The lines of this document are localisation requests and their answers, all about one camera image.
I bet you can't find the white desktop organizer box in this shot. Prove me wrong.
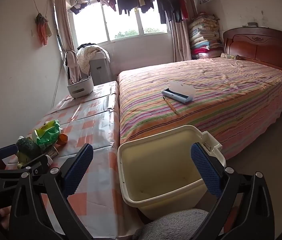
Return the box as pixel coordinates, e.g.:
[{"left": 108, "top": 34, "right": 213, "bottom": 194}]
[{"left": 67, "top": 75, "right": 94, "bottom": 99}]

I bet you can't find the white garment on hanger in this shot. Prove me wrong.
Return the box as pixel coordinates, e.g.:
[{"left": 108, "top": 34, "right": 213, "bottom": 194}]
[{"left": 65, "top": 51, "right": 81, "bottom": 83}]

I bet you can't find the dotted white blanket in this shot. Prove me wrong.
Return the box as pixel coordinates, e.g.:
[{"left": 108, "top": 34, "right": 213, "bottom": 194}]
[{"left": 77, "top": 44, "right": 110, "bottom": 75}]

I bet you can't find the stack of folded quilts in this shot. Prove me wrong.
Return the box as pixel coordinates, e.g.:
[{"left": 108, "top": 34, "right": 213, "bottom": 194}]
[{"left": 188, "top": 12, "right": 223, "bottom": 60}]

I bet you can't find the yellow pen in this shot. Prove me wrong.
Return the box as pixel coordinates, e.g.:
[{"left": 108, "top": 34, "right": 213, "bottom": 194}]
[{"left": 162, "top": 96, "right": 179, "bottom": 115}]

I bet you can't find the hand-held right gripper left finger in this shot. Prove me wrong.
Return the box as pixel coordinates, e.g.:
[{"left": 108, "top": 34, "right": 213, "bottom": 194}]
[{"left": 9, "top": 143, "right": 99, "bottom": 240}]

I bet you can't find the orange checked tablecloth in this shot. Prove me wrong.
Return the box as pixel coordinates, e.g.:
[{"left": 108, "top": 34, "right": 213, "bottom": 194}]
[{"left": 5, "top": 81, "right": 146, "bottom": 240}]

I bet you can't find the green plastic packet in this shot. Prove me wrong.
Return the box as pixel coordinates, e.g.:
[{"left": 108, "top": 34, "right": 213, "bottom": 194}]
[{"left": 32, "top": 119, "right": 61, "bottom": 152}]

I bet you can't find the pink curtain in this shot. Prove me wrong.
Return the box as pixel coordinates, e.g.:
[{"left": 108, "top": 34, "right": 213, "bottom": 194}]
[
  {"left": 53, "top": 0, "right": 76, "bottom": 55},
  {"left": 171, "top": 20, "right": 192, "bottom": 62}
]

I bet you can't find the floral cloth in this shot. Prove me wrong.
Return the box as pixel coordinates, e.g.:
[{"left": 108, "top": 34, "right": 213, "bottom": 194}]
[{"left": 220, "top": 52, "right": 241, "bottom": 60}]

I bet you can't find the white standing appliance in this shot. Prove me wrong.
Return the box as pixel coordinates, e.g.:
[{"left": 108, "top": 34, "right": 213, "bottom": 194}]
[{"left": 90, "top": 51, "right": 113, "bottom": 85}]

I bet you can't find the notebook on bed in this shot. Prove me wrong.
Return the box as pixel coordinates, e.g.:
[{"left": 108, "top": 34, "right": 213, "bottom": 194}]
[{"left": 161, "top": 81, "right": 195, "bottom": 104}]

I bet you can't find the window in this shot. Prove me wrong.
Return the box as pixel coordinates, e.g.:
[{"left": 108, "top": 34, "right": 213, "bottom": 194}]
[{"left": 68, "top": 0, "right": 171, "bottom": 44}]

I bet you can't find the bed with striped sheet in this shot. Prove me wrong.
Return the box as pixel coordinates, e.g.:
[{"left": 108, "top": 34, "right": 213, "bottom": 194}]
[{"left": 117, "top": 57, "right": 282, "bottom": 160}]

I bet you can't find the dark green packet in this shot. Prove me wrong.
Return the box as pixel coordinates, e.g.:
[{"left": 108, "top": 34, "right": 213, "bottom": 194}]
[{"left": 15, "top": 136, "right": 41, "bottom": 169}]

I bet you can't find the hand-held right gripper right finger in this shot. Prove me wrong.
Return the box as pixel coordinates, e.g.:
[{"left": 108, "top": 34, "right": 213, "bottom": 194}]
[{"left": 190, "top": 142, "right": 275, "bottom": 240}]

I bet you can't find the orange cloth on wall hook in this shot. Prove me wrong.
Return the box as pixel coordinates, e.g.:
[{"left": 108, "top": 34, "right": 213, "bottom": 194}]
[{"left": 35, "top": 12, "right": 53, "bottom": 46}]

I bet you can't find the grey fuzzy cloth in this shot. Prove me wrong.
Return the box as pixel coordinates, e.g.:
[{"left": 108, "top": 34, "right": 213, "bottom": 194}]
[{"left": 132, "top": 208, "right": 210, "bottom": 240}]

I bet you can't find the cream plastic trash bin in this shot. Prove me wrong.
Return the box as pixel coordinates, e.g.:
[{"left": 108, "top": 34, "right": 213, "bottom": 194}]
[{"left": 117, "top": 124, "right": 227, "bottom": 221}]

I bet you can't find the printed tube bottle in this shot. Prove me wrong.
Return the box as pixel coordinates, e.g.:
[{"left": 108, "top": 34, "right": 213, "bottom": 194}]
[{"left": 42, "top": 146, "right": 59, "bottom": 160}]

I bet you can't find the carved wooden headboard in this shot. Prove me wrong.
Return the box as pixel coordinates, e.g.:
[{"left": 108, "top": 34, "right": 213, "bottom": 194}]
[{"left": 222, "top": 27, "right": 282, "bottom": 78}]

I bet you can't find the person's left hand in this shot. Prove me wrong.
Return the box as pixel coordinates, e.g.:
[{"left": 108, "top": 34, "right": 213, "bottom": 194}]
[{"left": 0, "top": 206, "right": 11, "bottom": 230}]

